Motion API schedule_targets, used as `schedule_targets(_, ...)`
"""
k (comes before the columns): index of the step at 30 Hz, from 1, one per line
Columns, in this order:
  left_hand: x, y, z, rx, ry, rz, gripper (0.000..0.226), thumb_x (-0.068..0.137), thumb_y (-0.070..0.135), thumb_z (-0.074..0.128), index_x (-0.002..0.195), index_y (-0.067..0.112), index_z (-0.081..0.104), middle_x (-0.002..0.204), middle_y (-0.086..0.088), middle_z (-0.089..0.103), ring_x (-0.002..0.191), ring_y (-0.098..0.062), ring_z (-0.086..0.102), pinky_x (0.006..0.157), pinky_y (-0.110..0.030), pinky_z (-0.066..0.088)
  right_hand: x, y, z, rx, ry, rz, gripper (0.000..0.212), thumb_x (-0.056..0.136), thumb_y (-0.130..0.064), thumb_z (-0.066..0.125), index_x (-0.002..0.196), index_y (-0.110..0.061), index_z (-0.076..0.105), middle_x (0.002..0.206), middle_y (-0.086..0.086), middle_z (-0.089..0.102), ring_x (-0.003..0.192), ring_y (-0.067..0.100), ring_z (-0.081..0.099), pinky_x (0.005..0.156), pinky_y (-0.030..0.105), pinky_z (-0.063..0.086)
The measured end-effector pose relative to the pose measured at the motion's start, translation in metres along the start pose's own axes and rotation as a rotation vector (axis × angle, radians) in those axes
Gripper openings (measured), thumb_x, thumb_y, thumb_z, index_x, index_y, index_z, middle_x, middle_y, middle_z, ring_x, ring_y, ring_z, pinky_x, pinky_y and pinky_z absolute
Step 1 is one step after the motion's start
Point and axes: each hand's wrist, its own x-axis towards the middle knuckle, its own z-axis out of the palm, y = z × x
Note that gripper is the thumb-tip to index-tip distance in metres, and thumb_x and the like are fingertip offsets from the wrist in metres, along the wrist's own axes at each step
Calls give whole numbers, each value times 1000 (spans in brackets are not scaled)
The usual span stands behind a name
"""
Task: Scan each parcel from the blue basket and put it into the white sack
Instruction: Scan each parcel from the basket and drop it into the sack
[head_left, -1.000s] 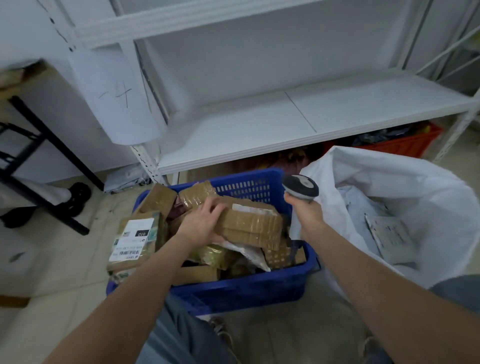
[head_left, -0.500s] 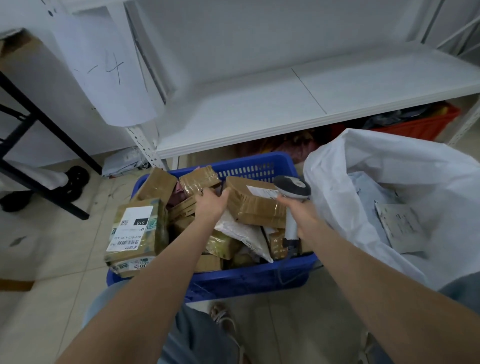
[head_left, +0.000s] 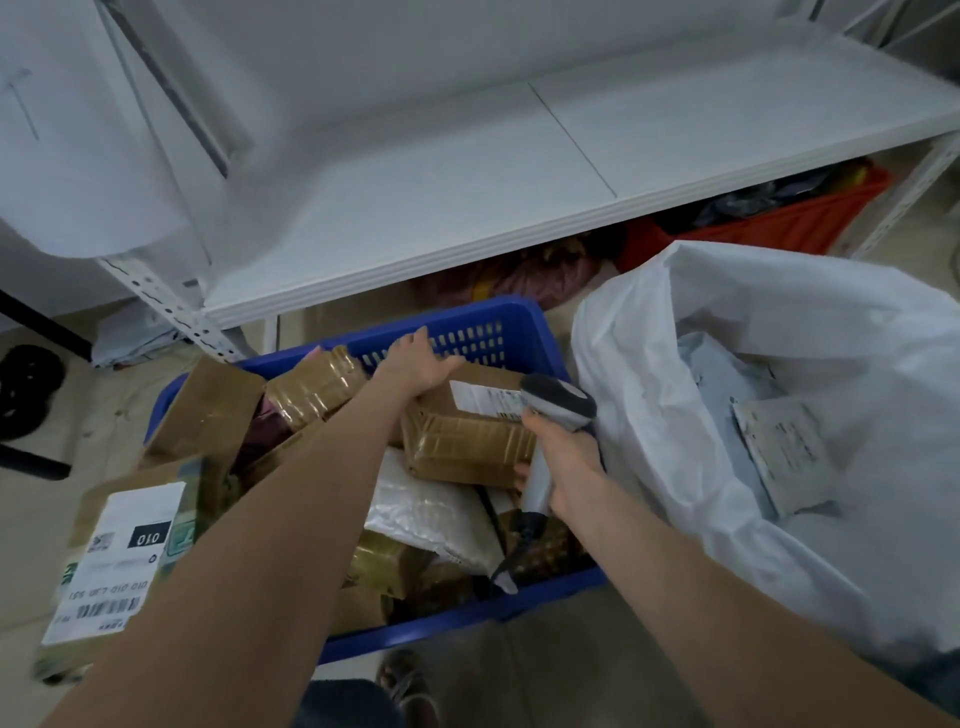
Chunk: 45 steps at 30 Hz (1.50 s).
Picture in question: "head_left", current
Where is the brown box shiny tape wrap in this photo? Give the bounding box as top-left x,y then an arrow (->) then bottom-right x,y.
401,362 -> 541,490

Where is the grey poly mailer bag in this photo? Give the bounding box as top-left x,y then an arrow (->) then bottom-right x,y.
678,332 -> 789,519

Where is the grey handheld barcode scanner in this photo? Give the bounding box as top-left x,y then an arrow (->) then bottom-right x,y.
517,373 -> 599,541

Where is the white paper sign sheet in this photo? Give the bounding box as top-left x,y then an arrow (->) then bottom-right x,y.
0,0 -> 189,260

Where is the small white bubble mailer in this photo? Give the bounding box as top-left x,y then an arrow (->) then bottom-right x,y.
731,397 -> 841,519

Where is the grey plastic mailer bag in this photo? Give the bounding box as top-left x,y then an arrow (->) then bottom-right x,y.
89,299 -> 185,369

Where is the white woven sack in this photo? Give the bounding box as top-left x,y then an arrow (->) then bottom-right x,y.
571,239 -> 960,669

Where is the dark red sack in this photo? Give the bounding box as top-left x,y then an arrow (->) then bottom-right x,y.
419,236 -> 620,313

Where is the black scanner cable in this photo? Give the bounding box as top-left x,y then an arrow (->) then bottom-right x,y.
491,524 -> 538,586

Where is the pile of parcels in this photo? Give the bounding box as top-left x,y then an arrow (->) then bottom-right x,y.
142,344 -> 594,639

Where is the person's left hand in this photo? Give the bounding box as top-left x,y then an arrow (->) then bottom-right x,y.
371,326 -> 466,403

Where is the brown box green printed tape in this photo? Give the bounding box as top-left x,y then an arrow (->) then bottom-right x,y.
33,457 -> 226,684

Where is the person's left leg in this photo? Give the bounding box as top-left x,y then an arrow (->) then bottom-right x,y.
292,678 -> 406,728

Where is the white metal shelf rack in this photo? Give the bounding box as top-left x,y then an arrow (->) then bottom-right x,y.
97,0 -> 960,365

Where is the person's right forearm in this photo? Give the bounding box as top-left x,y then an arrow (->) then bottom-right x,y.
566,479 -> 960,728

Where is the blue plastic crate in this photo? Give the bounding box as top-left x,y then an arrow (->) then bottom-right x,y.
144,294 -> 607,665

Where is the red plastic crate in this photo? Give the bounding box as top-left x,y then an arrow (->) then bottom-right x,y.
618,166 -> 895,273

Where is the person's sandal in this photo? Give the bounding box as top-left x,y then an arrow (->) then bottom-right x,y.
374,648 -> 444,728

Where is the person's right hand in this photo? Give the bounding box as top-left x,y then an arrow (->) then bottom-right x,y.
513,408 -> 605,526

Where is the person's left forearm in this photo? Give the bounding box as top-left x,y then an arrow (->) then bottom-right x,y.
41,382 -> 406,728

